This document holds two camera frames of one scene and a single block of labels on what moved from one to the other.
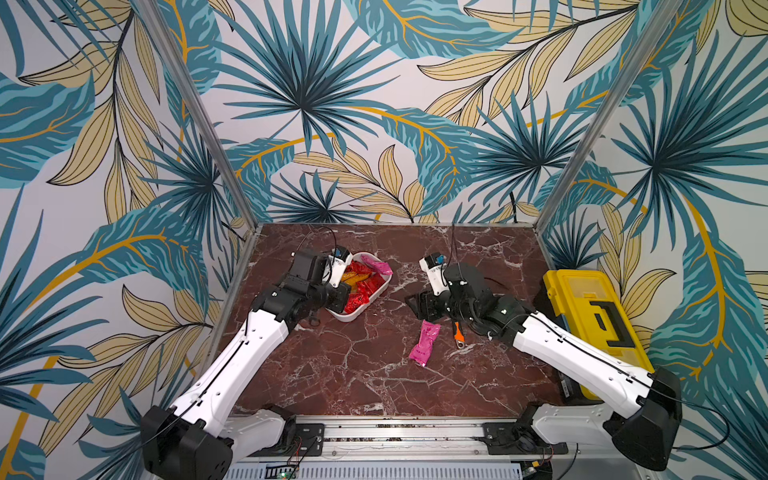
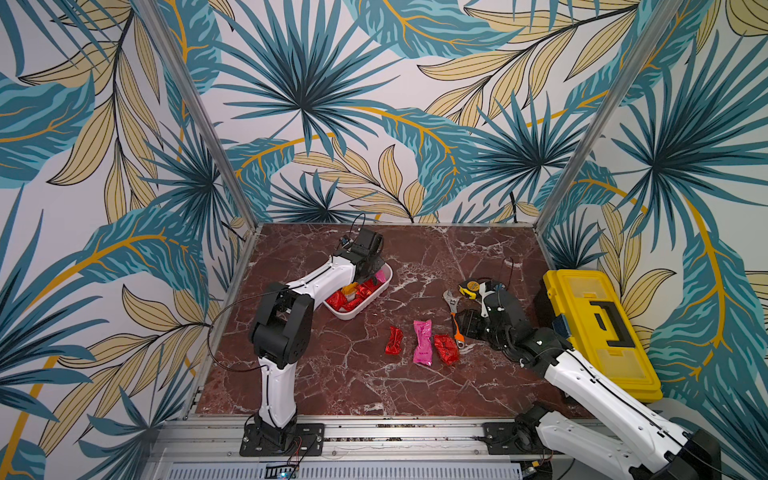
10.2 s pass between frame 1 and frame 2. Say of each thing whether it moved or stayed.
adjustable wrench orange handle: stayed
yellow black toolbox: stayed
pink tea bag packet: moved
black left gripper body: moved
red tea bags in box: stayed
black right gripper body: moved
